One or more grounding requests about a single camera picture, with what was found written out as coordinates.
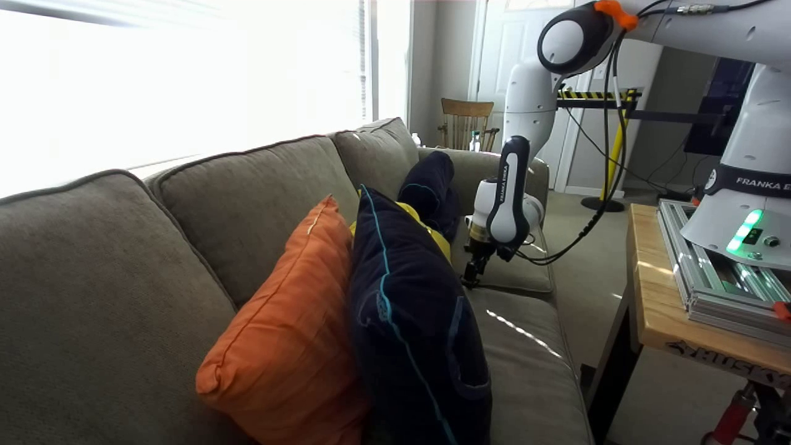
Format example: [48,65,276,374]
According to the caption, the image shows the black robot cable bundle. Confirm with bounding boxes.
[516,0,774,268]

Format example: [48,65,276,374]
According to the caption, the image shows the wooden chair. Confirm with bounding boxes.
[434,97,502,154]

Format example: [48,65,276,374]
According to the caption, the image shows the wooden table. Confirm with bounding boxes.
[586,200,791,445]

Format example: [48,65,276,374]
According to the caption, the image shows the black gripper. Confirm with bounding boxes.
[462,238,499,287]

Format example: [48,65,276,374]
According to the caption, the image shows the orange cable clip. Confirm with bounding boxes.
[590,0,642,34]

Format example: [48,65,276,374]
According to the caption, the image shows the red clamp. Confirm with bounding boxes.
[707,383,765,445]

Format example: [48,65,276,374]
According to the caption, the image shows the orange pillow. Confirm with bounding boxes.
[192,195,370,445]

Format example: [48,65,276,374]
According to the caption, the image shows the dark screen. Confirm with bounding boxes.
[681,56,765,161]

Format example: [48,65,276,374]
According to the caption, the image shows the white door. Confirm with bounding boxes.
[466,0,661,198]

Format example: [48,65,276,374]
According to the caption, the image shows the aluminium rail base frame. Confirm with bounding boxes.
[655,195,791,350]

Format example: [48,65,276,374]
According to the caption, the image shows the grey-brown fabric sofa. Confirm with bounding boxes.
[0,117,597,445]

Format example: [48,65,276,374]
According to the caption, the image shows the yellow black barrier post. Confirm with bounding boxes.
[555,83,644,216]

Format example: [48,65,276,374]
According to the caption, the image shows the small dark blue pillow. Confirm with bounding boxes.
[396,149,464,242]

